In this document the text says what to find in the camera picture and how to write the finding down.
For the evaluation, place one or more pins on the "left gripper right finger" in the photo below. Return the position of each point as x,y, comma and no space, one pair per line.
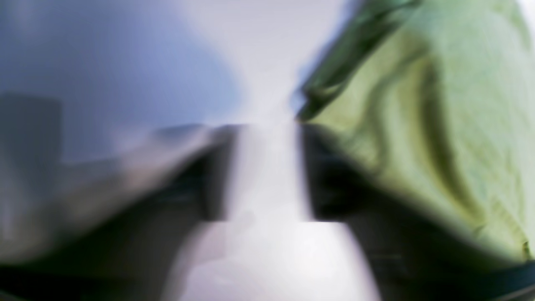
411,258

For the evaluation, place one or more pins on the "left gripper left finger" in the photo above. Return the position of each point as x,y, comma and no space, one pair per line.
113,229

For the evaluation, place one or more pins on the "green t-shirt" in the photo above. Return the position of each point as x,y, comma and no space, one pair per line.
434,101

